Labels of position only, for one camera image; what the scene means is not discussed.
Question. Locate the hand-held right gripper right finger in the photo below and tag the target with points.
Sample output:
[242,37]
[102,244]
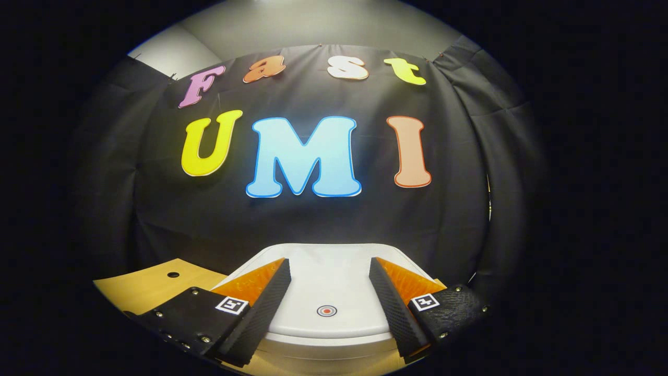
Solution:
[391,313]

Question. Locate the wooden desktop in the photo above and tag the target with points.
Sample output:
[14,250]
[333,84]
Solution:
[141,284]

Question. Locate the white desktop garbage bin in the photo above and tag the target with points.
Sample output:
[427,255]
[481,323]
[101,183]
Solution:
[329,282]

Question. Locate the black backdrop cloth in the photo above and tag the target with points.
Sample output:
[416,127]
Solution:
[365,219]

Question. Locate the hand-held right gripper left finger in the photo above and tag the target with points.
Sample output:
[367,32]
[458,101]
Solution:
[261,318]

